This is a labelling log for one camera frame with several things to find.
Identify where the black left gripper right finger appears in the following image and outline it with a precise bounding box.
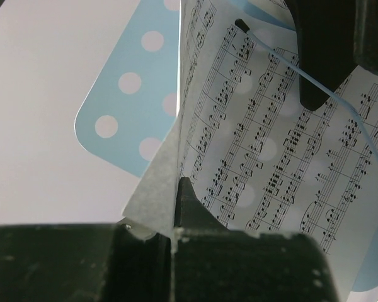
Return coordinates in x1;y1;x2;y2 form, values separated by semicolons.
173;177;338;302

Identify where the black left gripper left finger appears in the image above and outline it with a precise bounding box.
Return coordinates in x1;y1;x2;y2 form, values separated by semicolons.
0;221;170;301

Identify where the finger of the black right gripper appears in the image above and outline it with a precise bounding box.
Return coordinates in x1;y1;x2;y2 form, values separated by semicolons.
285;0;378;111

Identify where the sheet music booklet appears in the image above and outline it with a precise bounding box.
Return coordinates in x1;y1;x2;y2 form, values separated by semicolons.
122;0;378;255

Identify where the light blue music stand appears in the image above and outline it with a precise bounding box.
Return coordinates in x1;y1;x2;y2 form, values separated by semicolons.
75;1;378;299

